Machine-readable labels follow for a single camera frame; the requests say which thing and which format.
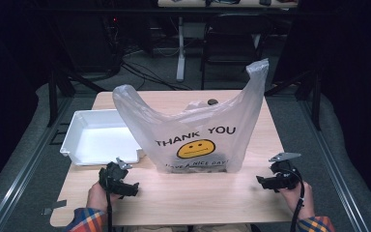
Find translucent plastic smiley shopping bag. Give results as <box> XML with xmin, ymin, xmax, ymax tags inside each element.
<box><xmin>111</xmin><ymin>58</ymin><xmax>271</xmax><ymax>175</ymax></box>

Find person's left hand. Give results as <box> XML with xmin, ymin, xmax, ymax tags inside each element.
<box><xmin>86</xmin><ymin>181</ymin><xmax>119</xmax><ymax>214</ymax></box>

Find black floor cables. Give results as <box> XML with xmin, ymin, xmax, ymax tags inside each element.
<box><xmin>119</xmin><ymin>47</ymin><xmax>193</xmax><ymax>92</ymax></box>

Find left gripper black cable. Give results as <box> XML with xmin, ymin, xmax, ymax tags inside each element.
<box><xmin>105</xmin><ymin>185</ymin><xmax>114</xmax><ymax>232</ymax></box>

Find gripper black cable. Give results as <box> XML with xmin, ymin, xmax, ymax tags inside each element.
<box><xmin>105</xmin><ymin>185</ymin><xmax>114</xmax><ymax>232</ymax></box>
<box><xmin>286</xmin><ymin>168</ymin><xmax>306</xmax><ymax>232</ymax></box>

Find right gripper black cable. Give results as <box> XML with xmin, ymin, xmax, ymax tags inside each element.
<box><xmin>286</xmin><ymin>168</ymin><xmax>306</xmax><ymax>232</ymax></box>

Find black folding chair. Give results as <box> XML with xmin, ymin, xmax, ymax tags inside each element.
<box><xmin>200</xmin><ymin>13</ymin><xmax>273</xmax><ymax>91</ymax></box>

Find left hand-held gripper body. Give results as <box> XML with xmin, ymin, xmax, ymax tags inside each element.
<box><xmin>98</xmin><ymin>157</ymin><xmax>133</xmax><ymax>195</ymax></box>

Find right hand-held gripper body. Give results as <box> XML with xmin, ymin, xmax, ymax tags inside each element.
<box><xmin>268</xmin><ymin>152</ymin><xmax>304</xmax><ymax>191</ymax></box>

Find white desk leg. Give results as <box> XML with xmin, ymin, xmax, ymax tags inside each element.
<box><xmin>175</xmin><ymin>15</ymin><xmax>187</xmax><ymax>83</ymax></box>

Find black metal stand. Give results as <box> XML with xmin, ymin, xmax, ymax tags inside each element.
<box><xmin>45</xmin><ymin>64</ymin><xmax>108</xmax><ymax>128</ymax></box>
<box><xmin>263</xmin><ymin>66</ymin><xmax>324</xmax><ymax>131</ymax></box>

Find person's right hand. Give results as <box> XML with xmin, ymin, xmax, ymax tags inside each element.
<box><xmin>277</xmin><ymin>180</ymin><xmax>316</xmax><ymax>220</ymax></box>

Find grey packet inside bag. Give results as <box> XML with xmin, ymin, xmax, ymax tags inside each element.
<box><xmin>169</xmin><ymin>157</ymin><xmax>228</xmax><ymax>174</ymax></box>

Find white plastic tray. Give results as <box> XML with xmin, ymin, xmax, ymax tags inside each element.
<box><xmin>59</xmin><ymin>108</ymin><xmax>147</xmax><ymax>167</ymax></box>

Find wooden background desk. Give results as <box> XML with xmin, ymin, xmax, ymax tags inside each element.
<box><xmin>157</xmin><ymin>0</ymin><xmax>300</xmax><ymax>10</ymax></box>

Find metal floor rail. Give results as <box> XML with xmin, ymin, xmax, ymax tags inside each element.
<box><xmin>297</xmin><ymin>96</ymin><xmax>371</xmax><ymax>232</ymax></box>
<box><xmin>0</xmin><ymin>96</ymin><xmax>75</xmax><ymax>232</ymax></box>

